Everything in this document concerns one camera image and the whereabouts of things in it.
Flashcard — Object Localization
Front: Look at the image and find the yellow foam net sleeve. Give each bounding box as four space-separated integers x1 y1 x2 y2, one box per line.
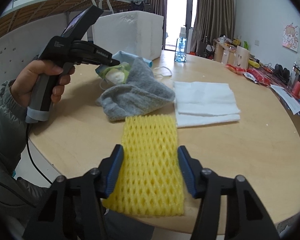
102 115 184 217

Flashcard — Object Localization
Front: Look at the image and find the light blue face mask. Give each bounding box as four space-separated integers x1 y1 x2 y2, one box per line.
112 51 153 68

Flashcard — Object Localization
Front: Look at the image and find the floral tissue pack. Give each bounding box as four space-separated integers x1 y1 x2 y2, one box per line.
95 62 131 85

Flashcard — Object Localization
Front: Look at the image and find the white towel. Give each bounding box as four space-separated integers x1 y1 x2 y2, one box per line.
173 81 241 128

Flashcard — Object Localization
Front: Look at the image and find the grey knitted cloth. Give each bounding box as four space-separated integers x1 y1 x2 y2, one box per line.
96 57 175 122

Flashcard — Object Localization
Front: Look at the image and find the grey jacket left forearm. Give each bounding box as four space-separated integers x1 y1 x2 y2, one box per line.
0 80 47 230

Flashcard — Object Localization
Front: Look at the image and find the person's left hand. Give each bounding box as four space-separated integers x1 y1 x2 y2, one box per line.
10 59 76 108

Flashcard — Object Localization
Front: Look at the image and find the metal bunk bed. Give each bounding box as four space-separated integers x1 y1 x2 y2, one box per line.
0 0 148 46

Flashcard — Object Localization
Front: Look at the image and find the white styrofoam box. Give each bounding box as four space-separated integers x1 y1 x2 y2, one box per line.
92 11 164 60

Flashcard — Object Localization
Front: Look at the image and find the red snack packet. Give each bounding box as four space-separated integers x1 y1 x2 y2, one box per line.
247 68 271 87
225 64 246 74

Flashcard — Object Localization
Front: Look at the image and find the blue liquid spray bottle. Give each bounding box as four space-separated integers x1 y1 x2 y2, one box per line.
174 37 187 63

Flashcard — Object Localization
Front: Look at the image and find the white blue snack packet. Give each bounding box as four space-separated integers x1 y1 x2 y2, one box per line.
243 72 258 83

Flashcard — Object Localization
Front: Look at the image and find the wooden desk with drawers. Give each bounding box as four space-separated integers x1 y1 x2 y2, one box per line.
213 39 236 65

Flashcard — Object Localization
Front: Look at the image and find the white paper sheet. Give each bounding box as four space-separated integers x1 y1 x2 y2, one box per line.
270 85 300 115

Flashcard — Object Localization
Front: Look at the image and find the glass balcony door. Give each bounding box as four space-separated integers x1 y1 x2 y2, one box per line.
164 0 198 51

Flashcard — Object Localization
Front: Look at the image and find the brown right curtain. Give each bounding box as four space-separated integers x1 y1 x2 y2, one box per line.
191 0 235 53

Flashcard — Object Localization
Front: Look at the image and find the pink cartoon wall picture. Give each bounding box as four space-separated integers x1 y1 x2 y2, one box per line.
282 23 300 52

